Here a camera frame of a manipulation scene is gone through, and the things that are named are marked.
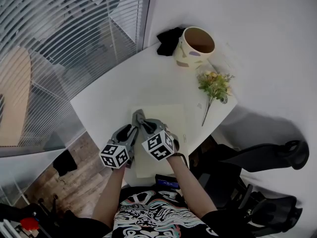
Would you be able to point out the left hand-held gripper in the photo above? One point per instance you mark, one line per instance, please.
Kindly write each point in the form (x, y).
(114, 156)

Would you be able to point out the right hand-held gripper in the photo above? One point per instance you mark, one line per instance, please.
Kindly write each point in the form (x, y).
(158, 145)

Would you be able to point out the grey knitted cloth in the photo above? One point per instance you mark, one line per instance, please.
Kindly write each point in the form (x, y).
(137, 116)

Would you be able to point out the person's left forearm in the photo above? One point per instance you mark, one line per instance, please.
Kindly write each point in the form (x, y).
(109, 197)

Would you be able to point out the person's right forearm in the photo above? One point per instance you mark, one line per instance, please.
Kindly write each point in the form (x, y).
(193, 190)

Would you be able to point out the black cloth on floor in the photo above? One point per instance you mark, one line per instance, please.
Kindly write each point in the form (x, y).
(64, 162)

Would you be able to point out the black device with blue screen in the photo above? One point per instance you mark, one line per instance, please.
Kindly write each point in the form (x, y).
(168, 182)

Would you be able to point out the artificial flower bouquet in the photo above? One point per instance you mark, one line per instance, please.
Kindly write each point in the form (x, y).
(215, 85)

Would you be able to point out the cream patterned pot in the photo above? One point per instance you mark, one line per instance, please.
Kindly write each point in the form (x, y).
(184, 58)

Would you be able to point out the black fabric bundle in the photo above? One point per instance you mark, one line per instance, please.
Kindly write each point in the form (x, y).
(169, 42)

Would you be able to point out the black printed T-shirt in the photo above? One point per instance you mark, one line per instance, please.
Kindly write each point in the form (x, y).
(158, 219)

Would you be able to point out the black office chair with headrest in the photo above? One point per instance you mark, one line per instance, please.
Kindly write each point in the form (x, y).
(257, 157)

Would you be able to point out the white window blinds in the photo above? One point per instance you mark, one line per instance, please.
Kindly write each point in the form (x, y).
(62, 46)

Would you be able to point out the red object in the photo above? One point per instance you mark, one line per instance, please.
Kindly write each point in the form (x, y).
(29, 223)

